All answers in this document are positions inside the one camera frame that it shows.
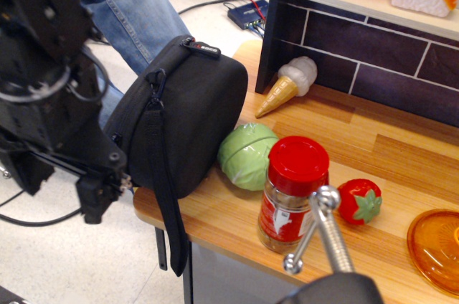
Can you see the orange glass lid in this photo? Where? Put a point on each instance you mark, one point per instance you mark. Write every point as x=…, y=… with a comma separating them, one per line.
x=432, y=243

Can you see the green toy cabbage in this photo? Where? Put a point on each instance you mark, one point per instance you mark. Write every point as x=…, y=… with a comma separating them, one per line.
x=243, y=155

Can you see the blue network switch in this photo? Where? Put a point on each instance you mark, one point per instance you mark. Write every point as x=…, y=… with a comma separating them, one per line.
x=249, y=15

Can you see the black table leg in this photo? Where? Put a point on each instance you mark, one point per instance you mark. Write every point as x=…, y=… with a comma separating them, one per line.
x=161, y=249

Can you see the small metal knob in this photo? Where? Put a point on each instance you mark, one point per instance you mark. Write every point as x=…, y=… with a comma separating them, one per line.
x=6, y=174

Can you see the toy ice cream cone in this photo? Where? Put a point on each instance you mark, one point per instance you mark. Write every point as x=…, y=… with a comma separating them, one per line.
x=294, y=80

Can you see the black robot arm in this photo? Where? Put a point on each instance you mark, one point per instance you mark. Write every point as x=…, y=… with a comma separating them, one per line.
x=51, y=101

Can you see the red toy strawberry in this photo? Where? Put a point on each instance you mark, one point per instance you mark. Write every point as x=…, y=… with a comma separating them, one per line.
x=361, y=201

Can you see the black clamp base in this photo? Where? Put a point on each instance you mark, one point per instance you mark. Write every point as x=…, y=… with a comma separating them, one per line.
x=340, y=287

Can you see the dark tiled shelf unit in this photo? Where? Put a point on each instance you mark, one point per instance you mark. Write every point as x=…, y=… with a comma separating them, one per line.
x=370, y=49

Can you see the metal clamp screw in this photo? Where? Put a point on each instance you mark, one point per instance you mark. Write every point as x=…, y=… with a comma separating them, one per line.
x=323, y=201

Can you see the person leg blue jeans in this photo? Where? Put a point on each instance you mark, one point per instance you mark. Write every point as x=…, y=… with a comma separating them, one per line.
x=137, y=29

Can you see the black zipper bag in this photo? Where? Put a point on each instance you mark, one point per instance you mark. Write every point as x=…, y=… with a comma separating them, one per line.
x=171, y=123

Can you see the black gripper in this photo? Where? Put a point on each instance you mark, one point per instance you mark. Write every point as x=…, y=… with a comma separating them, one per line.
x=31, y=155

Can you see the red lid spice jar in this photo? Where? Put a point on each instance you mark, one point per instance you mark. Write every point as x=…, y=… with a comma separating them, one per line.
x=297, y=167

